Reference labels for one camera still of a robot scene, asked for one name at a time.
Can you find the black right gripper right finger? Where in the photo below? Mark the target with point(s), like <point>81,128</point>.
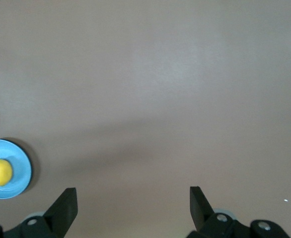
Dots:
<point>200,210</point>

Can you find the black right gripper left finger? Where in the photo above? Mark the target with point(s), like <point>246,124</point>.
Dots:
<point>61,213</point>

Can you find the blue round plate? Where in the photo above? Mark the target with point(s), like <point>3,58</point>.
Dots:
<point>19,158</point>

